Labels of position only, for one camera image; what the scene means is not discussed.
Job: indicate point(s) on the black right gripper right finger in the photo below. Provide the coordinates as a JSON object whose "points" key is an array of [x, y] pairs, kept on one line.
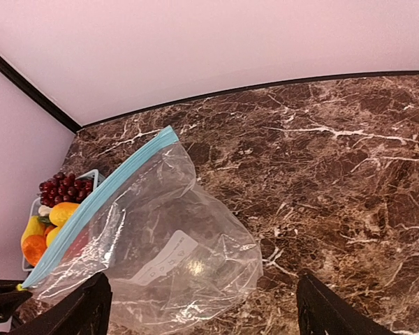
{"points": [[321, 311]]}

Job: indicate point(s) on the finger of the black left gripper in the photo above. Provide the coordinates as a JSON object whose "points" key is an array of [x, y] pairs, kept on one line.
{"points": [[12, 296]]}

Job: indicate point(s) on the light blue plastic basket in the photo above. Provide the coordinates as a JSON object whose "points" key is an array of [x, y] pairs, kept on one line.
{"points": [[98, 180]]}

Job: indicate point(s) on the clear zip top bag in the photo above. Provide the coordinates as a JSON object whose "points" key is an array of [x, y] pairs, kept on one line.
{"points": [[174, 255]]}

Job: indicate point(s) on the yellow pear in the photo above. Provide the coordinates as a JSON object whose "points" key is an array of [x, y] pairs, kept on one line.
{"points": [[34, 227]]}

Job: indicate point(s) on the yellow lemon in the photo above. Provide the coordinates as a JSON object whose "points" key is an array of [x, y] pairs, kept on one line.
{"points": [[51, 233]]}

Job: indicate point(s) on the red apple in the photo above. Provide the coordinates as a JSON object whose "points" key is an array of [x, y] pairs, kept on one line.
{"points": [[76, 248]]}

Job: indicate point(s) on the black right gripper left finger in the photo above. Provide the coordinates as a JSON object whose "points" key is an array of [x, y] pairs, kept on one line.
{"points": [[84, 311]]}

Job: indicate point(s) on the dark red grape bunch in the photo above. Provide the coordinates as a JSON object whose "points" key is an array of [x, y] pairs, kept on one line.
{"points": [[65, 188]]}

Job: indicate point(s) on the orange fruit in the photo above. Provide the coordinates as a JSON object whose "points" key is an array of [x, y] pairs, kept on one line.
{"points": [[33, 248]]}

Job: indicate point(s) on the yellow mango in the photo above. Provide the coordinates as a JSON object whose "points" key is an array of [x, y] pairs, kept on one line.
{"points": [[61, 213]]}

